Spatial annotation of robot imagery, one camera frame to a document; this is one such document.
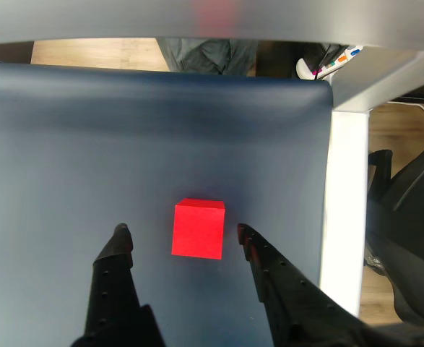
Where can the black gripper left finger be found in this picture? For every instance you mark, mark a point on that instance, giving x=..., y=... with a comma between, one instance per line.
x=110, y=289

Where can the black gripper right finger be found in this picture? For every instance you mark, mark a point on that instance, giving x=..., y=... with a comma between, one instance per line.
x=291, y=303

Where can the red cube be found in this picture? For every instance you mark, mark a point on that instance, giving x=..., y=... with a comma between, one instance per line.
x=197, y=231

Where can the blue-grey table mat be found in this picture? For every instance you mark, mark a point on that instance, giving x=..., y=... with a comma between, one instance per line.
x=52, y=162

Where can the black office chair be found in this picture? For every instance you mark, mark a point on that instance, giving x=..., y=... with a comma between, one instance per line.
x=414, y=217

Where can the person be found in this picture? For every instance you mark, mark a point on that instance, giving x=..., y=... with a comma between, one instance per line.
x=204, y=56

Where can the silver metal table rail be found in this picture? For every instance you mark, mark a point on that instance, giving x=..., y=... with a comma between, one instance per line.
x=89, y=18

